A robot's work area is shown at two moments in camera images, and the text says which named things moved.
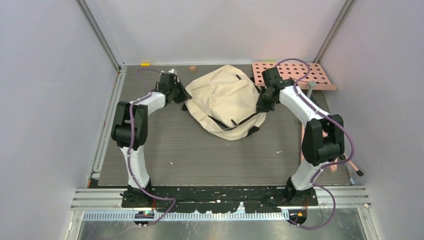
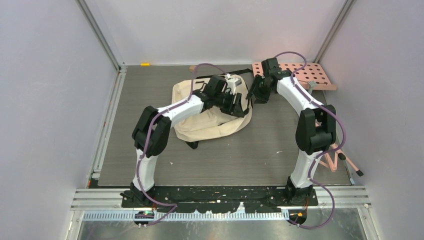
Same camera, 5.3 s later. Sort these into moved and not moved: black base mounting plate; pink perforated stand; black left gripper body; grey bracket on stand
Moved: black left gripper body
Not moved: black base mounting plate; pink perforated stand; grey bracket on stand
